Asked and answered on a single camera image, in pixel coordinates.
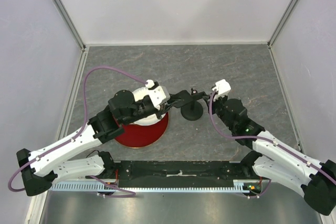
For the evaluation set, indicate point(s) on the red round tray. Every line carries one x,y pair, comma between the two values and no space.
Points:
136,136

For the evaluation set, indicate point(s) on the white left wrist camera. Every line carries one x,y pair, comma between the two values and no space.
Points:
157,93

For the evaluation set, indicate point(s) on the black phone stand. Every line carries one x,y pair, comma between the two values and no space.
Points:
193,111

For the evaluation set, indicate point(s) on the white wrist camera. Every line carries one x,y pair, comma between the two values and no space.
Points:
157,93
221,88

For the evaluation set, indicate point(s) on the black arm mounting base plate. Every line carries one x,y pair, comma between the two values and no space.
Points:
178,173

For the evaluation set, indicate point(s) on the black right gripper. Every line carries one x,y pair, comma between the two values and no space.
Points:
221,98

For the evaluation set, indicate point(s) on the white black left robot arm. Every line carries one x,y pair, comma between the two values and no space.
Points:
139,115

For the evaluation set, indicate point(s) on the grey slotted cable duct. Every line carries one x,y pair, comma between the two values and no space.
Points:
95,186

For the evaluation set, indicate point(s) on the white paper plate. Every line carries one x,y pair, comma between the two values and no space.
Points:
149,120

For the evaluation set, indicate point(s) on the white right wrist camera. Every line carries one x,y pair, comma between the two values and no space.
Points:
221,88

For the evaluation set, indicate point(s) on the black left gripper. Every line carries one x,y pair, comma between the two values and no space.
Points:
168,106

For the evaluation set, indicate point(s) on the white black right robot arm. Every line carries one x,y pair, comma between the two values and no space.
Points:
312,179

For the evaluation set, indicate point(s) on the black smartphone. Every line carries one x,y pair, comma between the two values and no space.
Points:
179,99

